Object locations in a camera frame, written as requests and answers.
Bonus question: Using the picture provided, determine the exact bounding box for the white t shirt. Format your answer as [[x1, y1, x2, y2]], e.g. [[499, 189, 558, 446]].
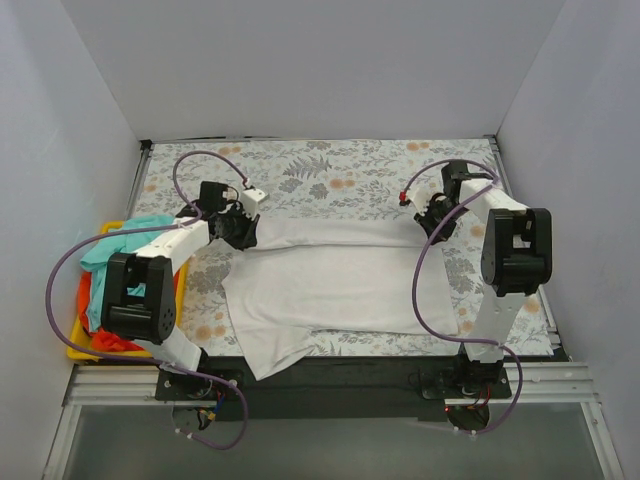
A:
[[222, 218, 458, 380]]

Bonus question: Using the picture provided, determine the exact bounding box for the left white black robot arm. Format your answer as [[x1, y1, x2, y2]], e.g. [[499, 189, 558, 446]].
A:
[[101, 181, 267, 400]]

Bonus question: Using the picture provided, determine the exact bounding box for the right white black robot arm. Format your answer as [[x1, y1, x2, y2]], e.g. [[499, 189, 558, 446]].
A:
[[399, 159, 553, 400]]

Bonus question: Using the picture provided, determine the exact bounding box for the teal t shirt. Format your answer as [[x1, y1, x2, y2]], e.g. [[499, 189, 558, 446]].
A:
[[80, 215, 173, 333]]

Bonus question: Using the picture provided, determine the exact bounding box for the orange t shirt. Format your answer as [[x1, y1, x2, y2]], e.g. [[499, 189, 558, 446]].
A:
[[76, 272, 143, 353]]

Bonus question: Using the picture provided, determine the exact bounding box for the yellow plastic bin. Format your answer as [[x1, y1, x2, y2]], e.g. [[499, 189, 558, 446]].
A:
[[66, 219, 194, 361]]

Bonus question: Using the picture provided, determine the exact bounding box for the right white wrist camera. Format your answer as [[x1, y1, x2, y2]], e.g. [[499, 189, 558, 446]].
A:
[[399, 186, 432, 215]]

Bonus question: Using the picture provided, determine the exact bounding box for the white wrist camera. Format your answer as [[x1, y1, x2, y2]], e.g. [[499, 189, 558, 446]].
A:
[[239, 186, 269, 217], [399, 186, 432, 215]]

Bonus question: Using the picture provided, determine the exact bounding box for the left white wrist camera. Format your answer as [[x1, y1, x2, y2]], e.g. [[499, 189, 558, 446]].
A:
[[239, 186, 269, 217]]

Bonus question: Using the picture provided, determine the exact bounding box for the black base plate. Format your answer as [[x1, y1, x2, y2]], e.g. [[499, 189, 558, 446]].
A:
[[155, 356, 515, 422]]

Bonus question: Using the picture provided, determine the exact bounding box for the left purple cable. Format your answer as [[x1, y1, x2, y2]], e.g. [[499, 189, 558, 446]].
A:
[[45, 149, 251, 450]]

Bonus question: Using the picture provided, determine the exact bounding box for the aluminium frame rail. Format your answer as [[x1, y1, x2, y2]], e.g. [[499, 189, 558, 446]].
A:
[[63, 362, 599, 406]]

